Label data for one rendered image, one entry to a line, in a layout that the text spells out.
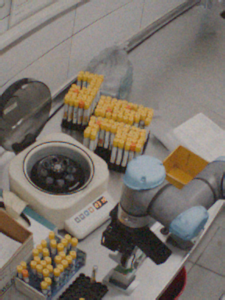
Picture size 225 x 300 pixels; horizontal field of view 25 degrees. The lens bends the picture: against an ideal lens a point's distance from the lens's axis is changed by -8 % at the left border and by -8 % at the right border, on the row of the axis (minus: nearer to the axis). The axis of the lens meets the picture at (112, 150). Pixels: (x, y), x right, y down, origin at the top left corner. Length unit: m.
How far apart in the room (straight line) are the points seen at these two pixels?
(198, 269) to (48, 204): 1.29
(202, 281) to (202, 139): 0.93
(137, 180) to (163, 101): 0.93
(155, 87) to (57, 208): 0.76
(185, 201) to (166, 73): 1.11
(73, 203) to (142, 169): 0.41
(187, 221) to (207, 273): 1.54
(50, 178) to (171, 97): 0.66
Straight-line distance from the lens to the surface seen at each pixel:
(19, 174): 1.46
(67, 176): 1.48
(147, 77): 2.02
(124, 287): 1.36
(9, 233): 1.38
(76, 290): 1.34
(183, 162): 1.65
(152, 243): 1.18
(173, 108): 1.90
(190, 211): 1.01
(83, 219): 1.45
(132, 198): 1.05
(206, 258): 2.59
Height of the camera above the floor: 2.06
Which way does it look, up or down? 44 degrees down
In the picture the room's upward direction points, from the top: 9 degrees clockwise
